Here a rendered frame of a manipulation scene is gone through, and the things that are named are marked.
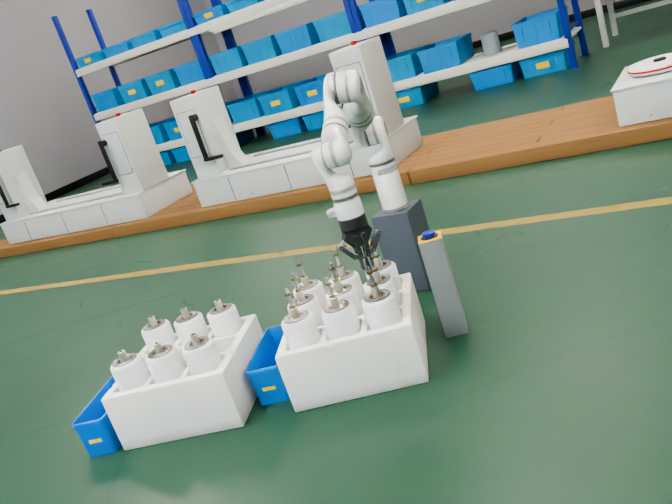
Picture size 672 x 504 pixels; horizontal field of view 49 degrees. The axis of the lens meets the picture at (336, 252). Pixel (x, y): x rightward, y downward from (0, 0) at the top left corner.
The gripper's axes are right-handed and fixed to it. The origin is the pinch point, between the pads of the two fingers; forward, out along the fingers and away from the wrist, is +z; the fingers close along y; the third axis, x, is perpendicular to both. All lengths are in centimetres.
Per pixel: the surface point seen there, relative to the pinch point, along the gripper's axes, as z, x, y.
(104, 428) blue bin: 26, 32, -83
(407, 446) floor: 35, -33, -14
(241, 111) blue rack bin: 0, 597, 94
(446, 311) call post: 26.4, 7.4, 21.2
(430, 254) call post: 7.8, 7.4, 21.4
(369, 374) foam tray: 28.6, -4.0, -10.0
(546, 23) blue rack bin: -4, 358, 314
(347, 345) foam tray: 18.6, -2.6, -12.9
